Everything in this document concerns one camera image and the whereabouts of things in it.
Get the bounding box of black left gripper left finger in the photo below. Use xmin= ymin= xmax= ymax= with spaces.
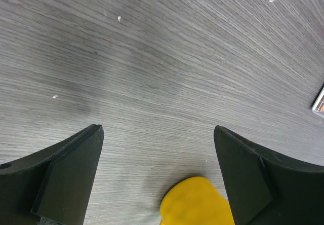
xmin=1 ymin=124 xmax=104 ymax=224

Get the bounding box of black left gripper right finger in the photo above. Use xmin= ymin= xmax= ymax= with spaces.
xmin=214 ymin=126 xmax=323 ymax=224

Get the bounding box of yellow enamel mug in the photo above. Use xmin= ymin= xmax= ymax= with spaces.
xmin=159 ymin=176 xmax=234 ymax=225

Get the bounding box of white wire wooden shelf rack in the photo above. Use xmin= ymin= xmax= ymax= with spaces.
xmin=311 ymin=87 xmax=324 ymax=118

